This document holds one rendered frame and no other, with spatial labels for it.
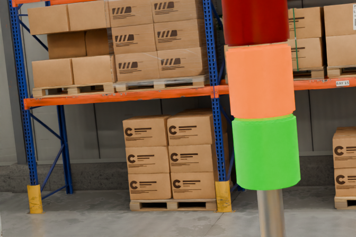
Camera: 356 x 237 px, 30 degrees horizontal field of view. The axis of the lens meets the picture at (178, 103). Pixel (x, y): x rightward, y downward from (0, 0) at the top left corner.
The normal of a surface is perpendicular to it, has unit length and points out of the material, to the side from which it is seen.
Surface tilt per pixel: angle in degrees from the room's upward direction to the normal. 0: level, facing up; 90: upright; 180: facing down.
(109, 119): 90
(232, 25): 90
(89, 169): 38
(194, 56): 91
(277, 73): 90
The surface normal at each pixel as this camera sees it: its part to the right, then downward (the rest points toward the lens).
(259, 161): -0.38, 0.13
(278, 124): 0.38, 0.06
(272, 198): 0.00, 0.11
